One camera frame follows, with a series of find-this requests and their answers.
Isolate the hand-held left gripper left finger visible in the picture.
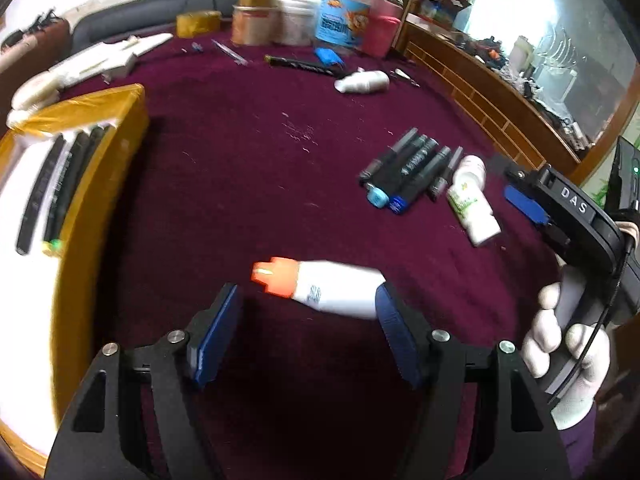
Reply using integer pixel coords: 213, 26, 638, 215
45, 282, 246, 480

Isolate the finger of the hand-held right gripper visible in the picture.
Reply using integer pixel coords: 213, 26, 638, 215
504, 162, 540, 190
504, 184, 551, 227

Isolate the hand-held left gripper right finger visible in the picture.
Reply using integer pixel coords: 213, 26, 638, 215
374, 281, 571, 480

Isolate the white bottle with orange cap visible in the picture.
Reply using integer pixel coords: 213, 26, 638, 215
250, 256, 387, 321

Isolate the gold box with white lining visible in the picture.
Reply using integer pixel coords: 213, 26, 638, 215
0, 82, 151, 476

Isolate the plain white bottle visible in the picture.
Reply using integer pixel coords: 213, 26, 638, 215
334, 70, 391, 95

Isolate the person's right forearm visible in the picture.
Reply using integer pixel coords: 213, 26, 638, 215
557, 402, 601, 480

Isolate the person's right hand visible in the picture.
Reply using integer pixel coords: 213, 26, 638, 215
522, 282, 612, 431

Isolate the white bottle with green label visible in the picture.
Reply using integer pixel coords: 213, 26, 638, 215
446, 182, 502, 247

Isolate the small white bottle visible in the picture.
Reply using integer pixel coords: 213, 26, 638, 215
452, 155, 487, 188

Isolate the dark grey marker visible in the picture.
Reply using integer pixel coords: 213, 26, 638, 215
400, 146, 452, 202
429, 146, 465, 202

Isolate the wooden sideboard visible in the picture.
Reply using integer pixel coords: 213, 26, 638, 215
392, 0, 596, 178

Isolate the marker with light blue cap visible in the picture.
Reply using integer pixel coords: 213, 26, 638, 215
365, 133, 429, 209

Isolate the metal clip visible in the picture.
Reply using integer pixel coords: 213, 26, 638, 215
390, 67, 421, 88

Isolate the colourful printed box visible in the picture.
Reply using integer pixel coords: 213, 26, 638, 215
440, 0, 473, 23

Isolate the pink jar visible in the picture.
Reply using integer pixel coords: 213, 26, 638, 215
362, 0, 405, 58

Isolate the black marker with green tip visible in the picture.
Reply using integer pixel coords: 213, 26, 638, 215
42, 131, 90, 260

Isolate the large jar with blue label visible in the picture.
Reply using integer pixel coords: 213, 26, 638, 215
314, 0, 381, 53

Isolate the long black marker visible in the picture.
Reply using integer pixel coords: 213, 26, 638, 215
264, 54, 348, 78

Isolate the white jar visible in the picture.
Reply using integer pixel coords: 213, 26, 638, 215
274, 0, 321, 47

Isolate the white foam glider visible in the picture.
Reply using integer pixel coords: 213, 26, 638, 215
47, 32, 173, 83

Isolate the brown jar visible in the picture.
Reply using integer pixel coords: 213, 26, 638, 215
231, 4, 281, 47

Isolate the gold tape roll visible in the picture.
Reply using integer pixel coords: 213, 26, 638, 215
176, 10, 222, 38

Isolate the dark grey sofa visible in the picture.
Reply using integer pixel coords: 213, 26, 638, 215
72, 0, 241, 53

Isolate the green bamboo wall decal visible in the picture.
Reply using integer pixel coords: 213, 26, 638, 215
590, 175, 613, 211

